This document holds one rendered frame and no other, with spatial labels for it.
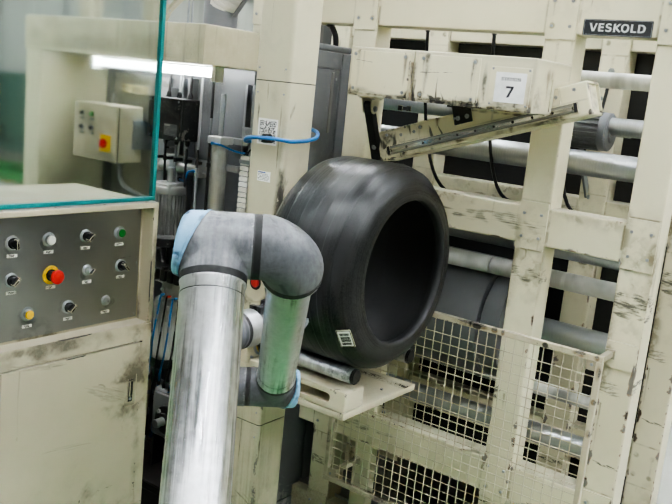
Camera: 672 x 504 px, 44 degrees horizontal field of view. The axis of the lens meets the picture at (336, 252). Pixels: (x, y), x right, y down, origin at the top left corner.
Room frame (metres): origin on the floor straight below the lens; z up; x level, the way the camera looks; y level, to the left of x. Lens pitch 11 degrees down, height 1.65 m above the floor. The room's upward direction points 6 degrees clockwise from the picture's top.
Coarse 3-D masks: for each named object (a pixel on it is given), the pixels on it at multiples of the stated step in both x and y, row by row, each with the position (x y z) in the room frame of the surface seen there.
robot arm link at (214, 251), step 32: (192, 224) 1.38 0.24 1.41; (224, 224) 1.39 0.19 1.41; (256, 224) 1.40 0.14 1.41; (192, 256) 1.36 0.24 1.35; (224, 256) 1.36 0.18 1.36; (256, 256) 1.38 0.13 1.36; (192, 288) 1.33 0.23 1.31; (224, 288) 1.34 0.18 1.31; (192, 320) 1.30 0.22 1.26; (224, 320) 1.31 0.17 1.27; (192, 352) 1.27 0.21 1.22; (224, 352) 1.28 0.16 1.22; (192, 384) 1.24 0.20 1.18; (224, 384) 1.26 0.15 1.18; (192, 416) 1.22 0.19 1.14; (224, 416) 1.23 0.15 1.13; (192, 448) 1.19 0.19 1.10; (224, 448) 1.21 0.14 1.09; (192, 480) 1.16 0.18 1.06; (224, 480) 1.19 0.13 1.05
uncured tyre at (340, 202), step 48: (288, 192) 2.27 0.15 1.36; (336, 192) 2.15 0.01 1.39; (384, 192) 2.15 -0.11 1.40; (432, 192) 2.33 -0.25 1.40; (336, 240) 2.05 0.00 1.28; (384, 240) 2.60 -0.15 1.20; (432, 240) 2.50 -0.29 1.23; (336, 288) 2.04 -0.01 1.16; (384, 288) 2.56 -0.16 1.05; (432, 288) 2.40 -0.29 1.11; (336, 336) 2.07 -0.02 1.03; (384, 336) 2.41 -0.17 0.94
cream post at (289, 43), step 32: (288, 0) 2.42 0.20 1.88; (320, 0) 2.49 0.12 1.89; (288, 32) 2.41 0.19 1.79; (288, 64) 2.41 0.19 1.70; (256, 96) 2.47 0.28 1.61; (288, 96) 2.41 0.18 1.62; (256, 128) 2.47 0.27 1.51; (288, 128) 2.41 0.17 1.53; (256, 160) 2.46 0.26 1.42; (288, 160) 2.43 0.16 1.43; (256, 192) 2.45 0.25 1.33; (256, 288) 2.44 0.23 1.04; (256, 416) 2.41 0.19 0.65; (256, 448) 2.41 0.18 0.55; (256, 480) 2.41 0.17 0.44
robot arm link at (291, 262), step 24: (264, 216) 1.42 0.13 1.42; (264, 240) 1.38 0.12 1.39; (288, 240) 1.40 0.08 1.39; (312, 240) 1.47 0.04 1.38; (264, 264) 1.38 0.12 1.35; (288, 264) 1.40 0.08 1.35; (312, 264) 1.43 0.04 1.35; (288, 288) 1.43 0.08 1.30; (312, 288) 1.46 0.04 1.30; (264, 312) 1.58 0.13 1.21; (288, 312) 1.52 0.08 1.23; (264, 336) 1.63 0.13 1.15; (288, 336) 1.59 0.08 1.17; (264, 360) 1.68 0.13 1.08; (288, 360) 1.66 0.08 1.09; (264, 384) 1.75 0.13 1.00; (288, 384) 1.76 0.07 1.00
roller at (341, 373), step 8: (304, 352) 2.24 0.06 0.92; (304, 360) 2.22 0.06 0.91; (312, 360) 2.21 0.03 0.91; (320, 360) 2.20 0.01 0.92; (328, 360) 2.19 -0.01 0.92; (312, 368) 2.20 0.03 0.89; (320, 368) 2.19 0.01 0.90; (328, 368) 2.17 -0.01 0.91; (336, 368) 2.16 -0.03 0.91; (344, 368) 2.15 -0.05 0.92; (352, 368) 2.15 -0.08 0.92; (336, 376) 2.16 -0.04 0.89; (344, 376) 2.14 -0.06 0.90; (352, 376) 2.13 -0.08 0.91; (360, 376) 2.16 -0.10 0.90; (352, 384) 2.14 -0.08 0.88
